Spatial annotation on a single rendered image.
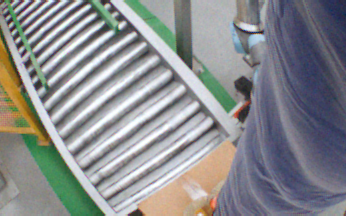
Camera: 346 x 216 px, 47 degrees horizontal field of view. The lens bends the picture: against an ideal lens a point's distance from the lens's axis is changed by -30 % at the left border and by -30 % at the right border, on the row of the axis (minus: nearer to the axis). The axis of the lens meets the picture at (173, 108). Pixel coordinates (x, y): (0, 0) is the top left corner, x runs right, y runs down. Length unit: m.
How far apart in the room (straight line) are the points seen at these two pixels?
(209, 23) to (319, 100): 2.80
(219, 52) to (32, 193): 1.49
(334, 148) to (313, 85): 0.06
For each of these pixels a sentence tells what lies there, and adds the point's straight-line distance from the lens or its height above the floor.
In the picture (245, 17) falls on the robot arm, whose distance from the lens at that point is 1.59.
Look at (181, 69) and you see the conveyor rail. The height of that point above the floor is 0.59.
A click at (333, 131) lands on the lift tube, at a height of 2.39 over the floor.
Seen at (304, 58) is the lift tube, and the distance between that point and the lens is 0.29.
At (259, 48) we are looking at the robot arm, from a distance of 1.44.
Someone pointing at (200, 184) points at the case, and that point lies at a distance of 1.77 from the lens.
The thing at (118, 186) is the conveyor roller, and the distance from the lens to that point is 2.19.
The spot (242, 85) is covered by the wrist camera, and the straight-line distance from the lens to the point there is 1.59.
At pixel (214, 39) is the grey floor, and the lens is 3.03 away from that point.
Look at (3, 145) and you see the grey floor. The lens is 3.05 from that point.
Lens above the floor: 2.67
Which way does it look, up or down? 69 degrees down
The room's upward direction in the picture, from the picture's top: 4 degrees counter-clockwise
